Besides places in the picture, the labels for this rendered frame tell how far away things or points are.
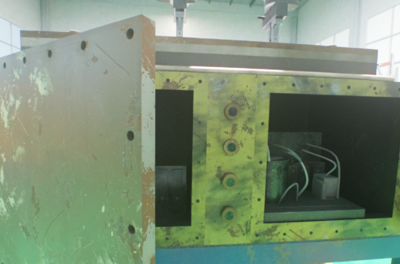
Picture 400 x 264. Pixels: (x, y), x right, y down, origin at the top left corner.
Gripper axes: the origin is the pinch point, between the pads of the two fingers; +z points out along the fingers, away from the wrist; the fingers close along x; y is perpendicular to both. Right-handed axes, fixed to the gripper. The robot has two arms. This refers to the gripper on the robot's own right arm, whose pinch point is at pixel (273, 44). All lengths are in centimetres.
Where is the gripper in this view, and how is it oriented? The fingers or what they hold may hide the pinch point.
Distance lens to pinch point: 96.8
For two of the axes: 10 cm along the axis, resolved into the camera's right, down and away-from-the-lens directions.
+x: 1.0, 0.9, -9.9
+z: -0.2, 10.0, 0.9
